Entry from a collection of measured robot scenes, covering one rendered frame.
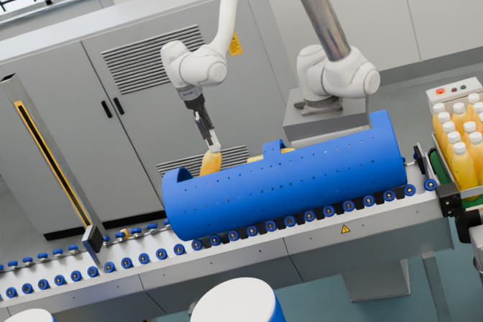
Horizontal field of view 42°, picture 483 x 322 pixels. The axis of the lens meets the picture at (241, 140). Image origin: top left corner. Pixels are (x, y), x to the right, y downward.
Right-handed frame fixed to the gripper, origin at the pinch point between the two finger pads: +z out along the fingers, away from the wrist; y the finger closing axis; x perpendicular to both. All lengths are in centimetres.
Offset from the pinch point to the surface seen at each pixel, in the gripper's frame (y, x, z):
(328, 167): 18.4, 40.0, 13.4
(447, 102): -18, 89, 22
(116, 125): -153, -99, 47
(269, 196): 20.0, 16.9, 17.5
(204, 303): 58, -7, 25
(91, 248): 11, -61, 25
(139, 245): 2, -47, 36
